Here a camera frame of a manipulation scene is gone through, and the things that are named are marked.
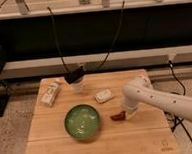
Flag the green bowl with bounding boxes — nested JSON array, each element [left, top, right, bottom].
[[64, 104, 101, 141]]

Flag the black left cable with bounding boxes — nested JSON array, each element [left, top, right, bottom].
[[47, 5, 71, 76]]

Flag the black right cable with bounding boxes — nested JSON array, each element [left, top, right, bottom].
[[91, 0, 131, 71]]

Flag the clear plastic cup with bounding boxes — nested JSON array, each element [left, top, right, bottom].
[[72, 78, 84, 93]]

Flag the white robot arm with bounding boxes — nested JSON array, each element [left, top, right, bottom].
[[122, 76, 192, 122]]

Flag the white carton box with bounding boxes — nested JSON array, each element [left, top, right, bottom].
[[41, 82, 61, 106]]

